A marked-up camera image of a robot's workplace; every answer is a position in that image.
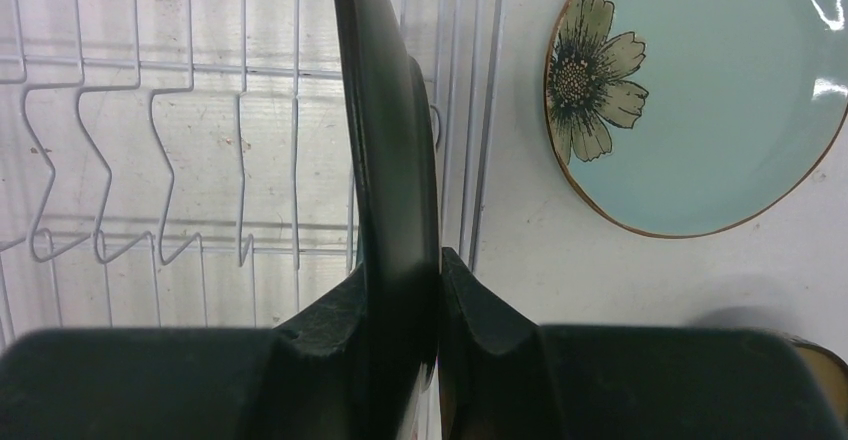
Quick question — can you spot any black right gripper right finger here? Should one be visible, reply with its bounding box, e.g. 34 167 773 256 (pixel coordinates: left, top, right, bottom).
438 247 847 439

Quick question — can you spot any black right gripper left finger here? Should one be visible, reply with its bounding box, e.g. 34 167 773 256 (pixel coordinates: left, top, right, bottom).
1 270 364 439

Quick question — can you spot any dark teal square plate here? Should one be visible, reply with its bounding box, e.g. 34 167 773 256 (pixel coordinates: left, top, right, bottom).
334 0 441 439

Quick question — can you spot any light blue floral round plate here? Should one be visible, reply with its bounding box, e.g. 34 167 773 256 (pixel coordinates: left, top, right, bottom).
543 0 847 238

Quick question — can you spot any tan bowl with patterned rim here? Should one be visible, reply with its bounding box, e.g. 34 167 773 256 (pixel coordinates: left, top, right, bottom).
789 336 847 426

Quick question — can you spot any white wire dish rack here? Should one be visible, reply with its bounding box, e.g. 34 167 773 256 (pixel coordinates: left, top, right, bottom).
0 0 508 352

